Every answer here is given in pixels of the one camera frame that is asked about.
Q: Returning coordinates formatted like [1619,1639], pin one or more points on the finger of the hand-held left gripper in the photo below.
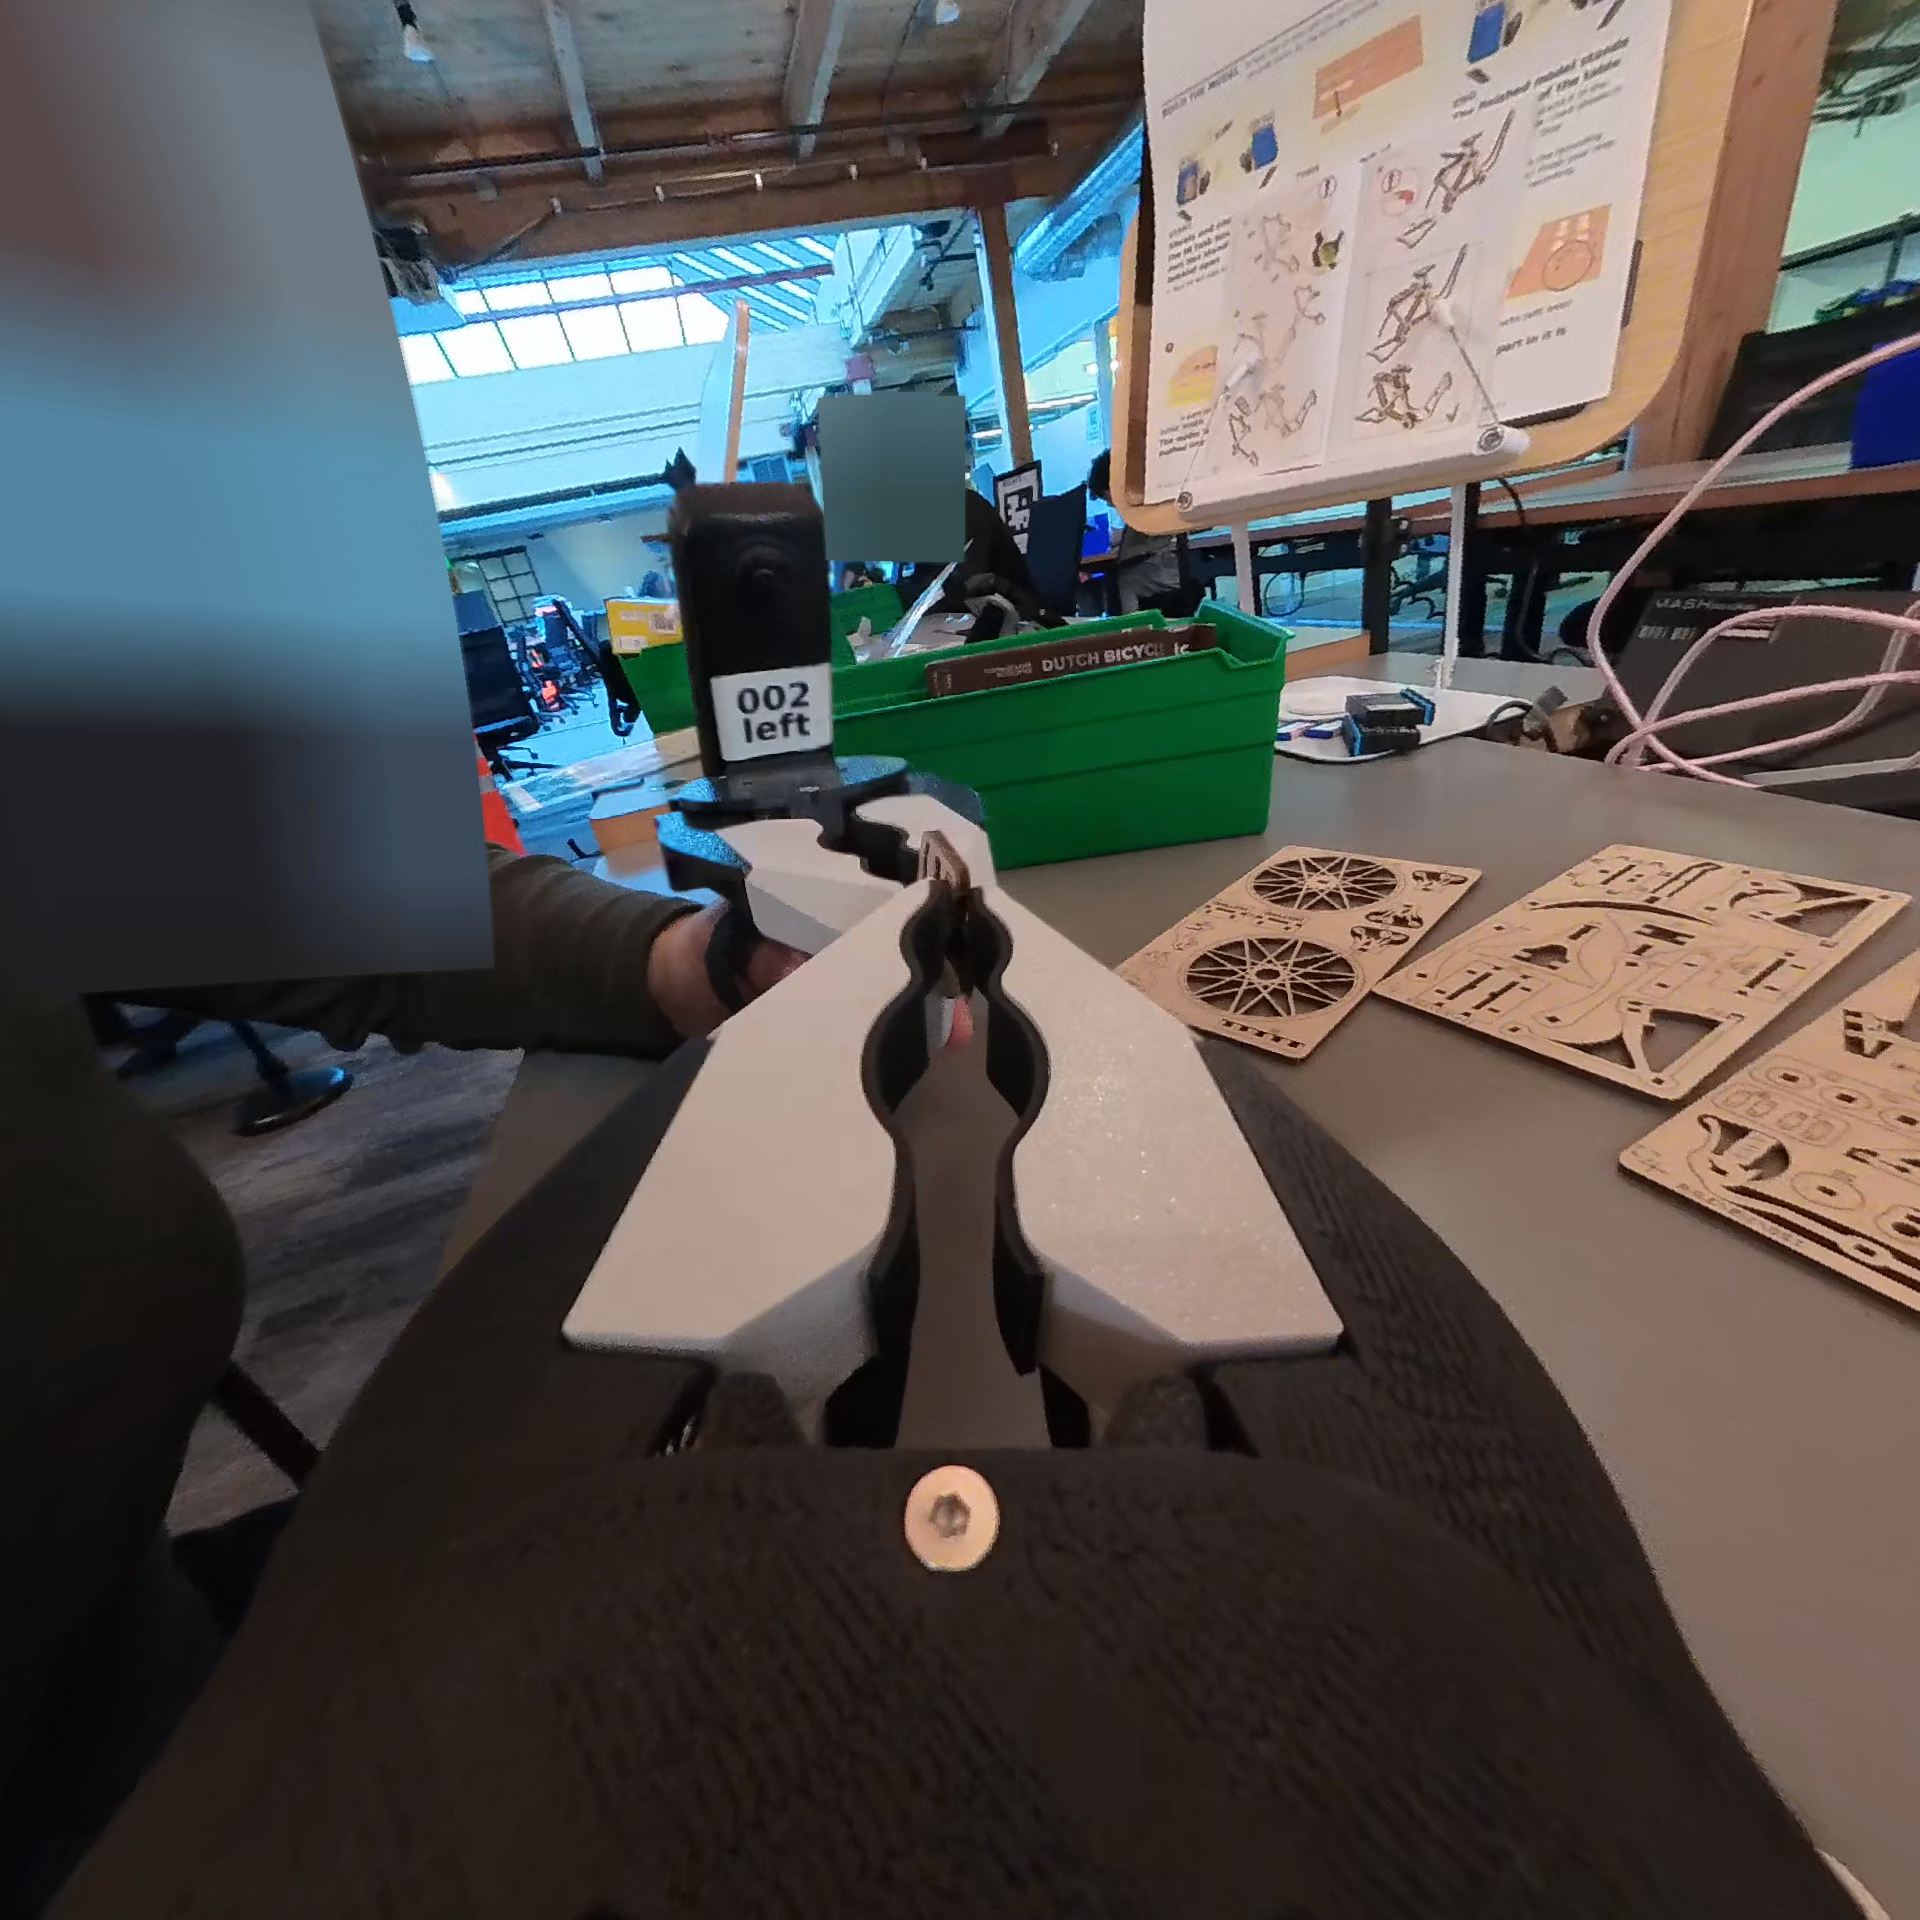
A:
[945,828]
[810,902]

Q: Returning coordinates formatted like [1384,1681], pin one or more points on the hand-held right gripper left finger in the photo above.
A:
[734,1200]

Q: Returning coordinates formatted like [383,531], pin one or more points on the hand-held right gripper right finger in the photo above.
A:
[1170,1200]

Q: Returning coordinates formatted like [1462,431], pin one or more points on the small slotted wooden part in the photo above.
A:
[945,870]

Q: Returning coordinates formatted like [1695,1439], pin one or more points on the person's left forearm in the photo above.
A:
[527,960]

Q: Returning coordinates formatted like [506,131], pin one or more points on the wheel-pattern wooden parts sheet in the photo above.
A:
[1148,974]

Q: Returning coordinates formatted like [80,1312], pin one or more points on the slotted wooden parts sheet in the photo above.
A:
[1427,981]

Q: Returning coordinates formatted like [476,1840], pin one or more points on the arc-pattern wooden parts sheet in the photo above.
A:
[1666,1162]

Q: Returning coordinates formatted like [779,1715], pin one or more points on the person's left hand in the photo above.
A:
[681,975]

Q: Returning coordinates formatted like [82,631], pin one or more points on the yellow cardboard box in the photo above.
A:
[644,623]

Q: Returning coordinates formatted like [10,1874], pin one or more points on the green plastic bin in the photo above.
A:
[653,689]
[1127,780]

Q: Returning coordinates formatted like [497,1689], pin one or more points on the brown cardboard box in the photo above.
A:
[1052,663]

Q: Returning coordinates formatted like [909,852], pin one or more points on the black office chair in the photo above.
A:
[497,689]

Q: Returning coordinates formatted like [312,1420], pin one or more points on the orange traffic cone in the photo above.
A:
[497,809]

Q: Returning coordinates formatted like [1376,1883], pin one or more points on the white stand base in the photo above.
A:
[1322,704]

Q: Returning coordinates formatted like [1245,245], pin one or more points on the small blue device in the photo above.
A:
[1388,723]

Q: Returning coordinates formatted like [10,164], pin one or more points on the white stand pole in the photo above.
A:
[1454,584]

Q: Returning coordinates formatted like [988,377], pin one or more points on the small metal clip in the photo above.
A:
[1559,718]

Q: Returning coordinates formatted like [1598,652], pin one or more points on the person's torso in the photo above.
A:
[89,1427]

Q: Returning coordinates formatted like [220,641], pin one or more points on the black equipment box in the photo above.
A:
[1772,660]

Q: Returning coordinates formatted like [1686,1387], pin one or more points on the instruction sheet on clipboard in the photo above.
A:
[1695,227]

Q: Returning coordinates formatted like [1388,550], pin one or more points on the blue plastic bin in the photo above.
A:
[1887,413]

